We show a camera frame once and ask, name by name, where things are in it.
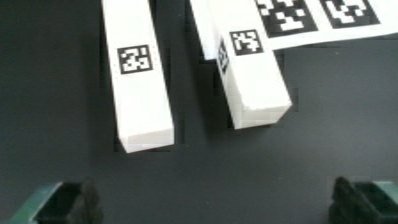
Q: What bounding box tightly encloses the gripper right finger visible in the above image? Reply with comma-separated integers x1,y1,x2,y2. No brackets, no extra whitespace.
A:
329,177,398,224

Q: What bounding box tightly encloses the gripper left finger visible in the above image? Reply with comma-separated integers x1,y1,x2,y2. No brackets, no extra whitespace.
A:
6,179,103,224

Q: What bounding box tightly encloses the white desk leg far left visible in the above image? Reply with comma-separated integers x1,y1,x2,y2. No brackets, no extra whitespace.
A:
102,0,175,153

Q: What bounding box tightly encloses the white desk leg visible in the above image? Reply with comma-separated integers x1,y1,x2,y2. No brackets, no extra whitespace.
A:
102,0,175,153
189,0,292,129

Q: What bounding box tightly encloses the marker tag sheet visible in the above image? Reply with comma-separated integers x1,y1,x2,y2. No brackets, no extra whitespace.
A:
254,0,398,50

